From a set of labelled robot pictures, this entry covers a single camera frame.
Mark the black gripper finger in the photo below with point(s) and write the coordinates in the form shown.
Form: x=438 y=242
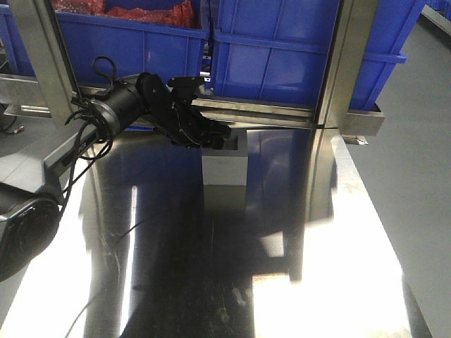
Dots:
x=213 y=128
x=213 y=143

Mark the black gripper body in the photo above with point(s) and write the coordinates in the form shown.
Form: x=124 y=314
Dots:
x=171 y=116

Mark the gray square hollow base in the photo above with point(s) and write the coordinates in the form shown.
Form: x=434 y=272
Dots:
x=227 y=166

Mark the gray robot arm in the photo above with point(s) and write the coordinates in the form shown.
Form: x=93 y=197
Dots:
x=36 y=182

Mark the blue bin with red contents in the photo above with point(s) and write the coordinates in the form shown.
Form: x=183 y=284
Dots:
x=135 y=47

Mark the blue bin upper right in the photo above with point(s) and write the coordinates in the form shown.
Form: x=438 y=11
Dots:
x=277 y=50

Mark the red mesh bags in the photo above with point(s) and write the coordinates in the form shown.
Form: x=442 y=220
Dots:
x=179 y=15

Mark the stainless steel shelf rack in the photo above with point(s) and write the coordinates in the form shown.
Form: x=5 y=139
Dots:
x=48 y=94

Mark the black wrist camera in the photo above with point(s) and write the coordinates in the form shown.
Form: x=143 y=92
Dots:
x=185 y=89

